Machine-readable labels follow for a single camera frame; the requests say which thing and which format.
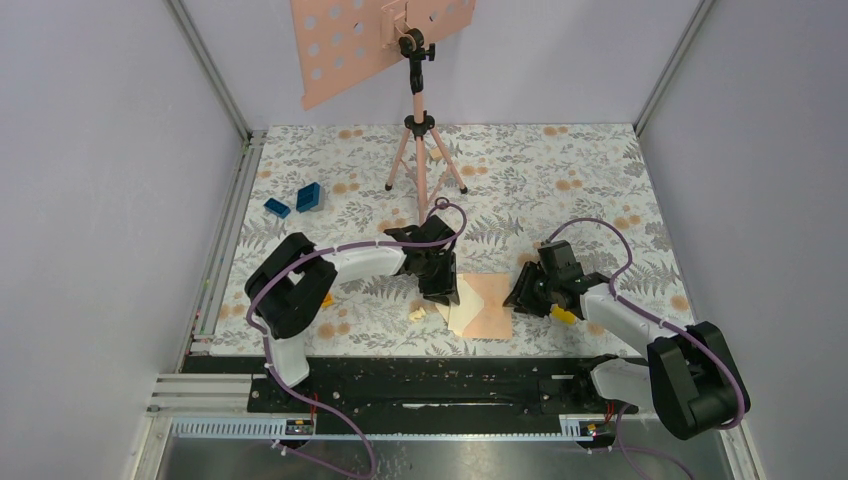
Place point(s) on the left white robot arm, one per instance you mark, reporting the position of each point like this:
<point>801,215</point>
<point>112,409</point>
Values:
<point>287,290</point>

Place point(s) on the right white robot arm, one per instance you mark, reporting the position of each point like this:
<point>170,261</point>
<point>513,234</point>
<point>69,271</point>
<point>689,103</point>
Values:
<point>685,375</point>

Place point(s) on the yellow toy brick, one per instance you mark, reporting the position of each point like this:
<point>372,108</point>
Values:
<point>563,315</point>

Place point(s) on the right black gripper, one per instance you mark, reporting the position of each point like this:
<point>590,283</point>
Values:
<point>521,296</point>

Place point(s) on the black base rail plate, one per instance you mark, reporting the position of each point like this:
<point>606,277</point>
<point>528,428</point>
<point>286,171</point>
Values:
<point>424,395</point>

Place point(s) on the orange square toy brick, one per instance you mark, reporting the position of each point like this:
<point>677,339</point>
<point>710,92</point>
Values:
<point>328,301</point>

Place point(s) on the floral patterned table mat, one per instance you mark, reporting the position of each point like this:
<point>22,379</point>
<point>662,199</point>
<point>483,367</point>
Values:
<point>586,184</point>

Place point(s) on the large blue toy brick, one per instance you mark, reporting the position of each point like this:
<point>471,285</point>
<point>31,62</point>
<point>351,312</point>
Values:
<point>310,198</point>

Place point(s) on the cream chess knight piece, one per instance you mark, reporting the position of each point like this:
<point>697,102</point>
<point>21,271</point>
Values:
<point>417,315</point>

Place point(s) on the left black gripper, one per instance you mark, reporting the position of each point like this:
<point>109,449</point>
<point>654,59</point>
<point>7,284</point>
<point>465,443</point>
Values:
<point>445,290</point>

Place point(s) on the small blue toy brick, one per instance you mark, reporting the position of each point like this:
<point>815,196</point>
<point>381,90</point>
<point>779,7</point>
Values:
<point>277,208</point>

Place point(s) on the tan paper envelope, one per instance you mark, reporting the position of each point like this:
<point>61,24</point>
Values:
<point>481,313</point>

